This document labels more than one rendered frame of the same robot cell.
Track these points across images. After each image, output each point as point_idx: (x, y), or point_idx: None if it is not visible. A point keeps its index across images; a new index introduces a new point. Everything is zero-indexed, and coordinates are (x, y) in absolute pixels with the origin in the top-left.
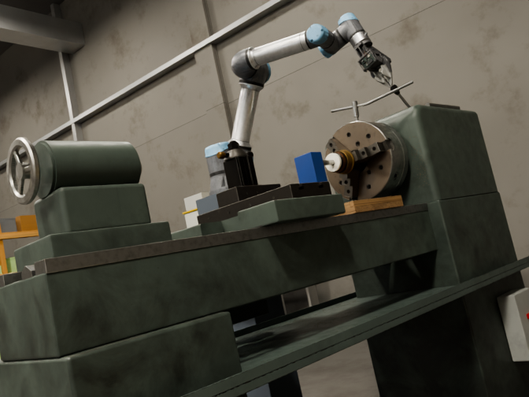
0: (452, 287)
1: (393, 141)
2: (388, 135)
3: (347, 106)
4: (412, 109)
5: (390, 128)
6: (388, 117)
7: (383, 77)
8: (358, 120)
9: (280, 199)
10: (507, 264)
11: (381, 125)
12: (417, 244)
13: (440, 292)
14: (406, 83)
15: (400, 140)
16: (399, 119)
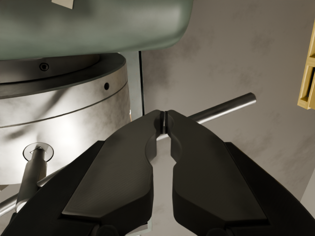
0: (142, 74)
1: (130, 103)
2: (127, 113)
3: (3, 214)
4: (173, 42)
5: (112, 88)
6: (70, 42)
7: (146, 155)
8: (44, 155)
9: (152, 227)
10: None
11: (109, 116)
12: None
13: (143, 91)
14: (233, 110)
15: (127, 77)
16: (122, 51)
